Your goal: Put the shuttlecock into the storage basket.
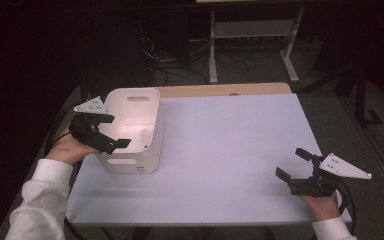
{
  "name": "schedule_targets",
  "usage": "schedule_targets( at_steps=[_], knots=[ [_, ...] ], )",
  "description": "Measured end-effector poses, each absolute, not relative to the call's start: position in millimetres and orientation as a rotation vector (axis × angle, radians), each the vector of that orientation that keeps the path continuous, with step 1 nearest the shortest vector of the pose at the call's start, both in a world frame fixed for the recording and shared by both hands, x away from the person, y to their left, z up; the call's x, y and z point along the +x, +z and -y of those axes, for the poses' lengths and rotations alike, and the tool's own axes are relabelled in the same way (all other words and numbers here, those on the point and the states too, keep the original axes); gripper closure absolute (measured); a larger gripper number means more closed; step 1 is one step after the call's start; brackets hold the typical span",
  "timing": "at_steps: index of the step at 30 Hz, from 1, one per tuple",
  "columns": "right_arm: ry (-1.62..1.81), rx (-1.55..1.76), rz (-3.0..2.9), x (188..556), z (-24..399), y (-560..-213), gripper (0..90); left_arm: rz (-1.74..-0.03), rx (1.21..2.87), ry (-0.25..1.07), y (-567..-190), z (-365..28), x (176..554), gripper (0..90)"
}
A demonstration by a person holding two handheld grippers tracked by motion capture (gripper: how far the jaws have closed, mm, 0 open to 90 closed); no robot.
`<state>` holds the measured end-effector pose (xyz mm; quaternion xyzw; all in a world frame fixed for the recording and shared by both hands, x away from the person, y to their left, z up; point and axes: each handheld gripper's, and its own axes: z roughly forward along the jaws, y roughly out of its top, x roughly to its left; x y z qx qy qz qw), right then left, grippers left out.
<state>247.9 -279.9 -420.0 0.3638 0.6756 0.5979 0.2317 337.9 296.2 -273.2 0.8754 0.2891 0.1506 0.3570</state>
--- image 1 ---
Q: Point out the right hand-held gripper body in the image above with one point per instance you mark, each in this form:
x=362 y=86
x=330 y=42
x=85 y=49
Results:
x=313 y=188

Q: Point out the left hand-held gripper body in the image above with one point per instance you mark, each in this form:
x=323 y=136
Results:
x=83 y=130

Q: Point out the white plastic storage bin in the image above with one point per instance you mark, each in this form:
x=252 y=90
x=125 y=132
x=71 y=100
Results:
x=136 y=110

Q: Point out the person's right hand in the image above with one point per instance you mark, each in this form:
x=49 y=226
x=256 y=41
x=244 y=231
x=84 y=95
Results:
x=321 y=206

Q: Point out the person's left hand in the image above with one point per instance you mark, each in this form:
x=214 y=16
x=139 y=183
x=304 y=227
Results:
x=66 y=150

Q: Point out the white table board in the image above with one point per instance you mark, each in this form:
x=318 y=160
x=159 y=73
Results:
x=213 y=150

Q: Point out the black metal stand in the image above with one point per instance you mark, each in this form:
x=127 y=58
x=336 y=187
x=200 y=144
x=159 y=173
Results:
x=360 y=100

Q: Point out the white metal desk frame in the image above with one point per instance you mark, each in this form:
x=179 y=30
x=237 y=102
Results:
x=253 y=30

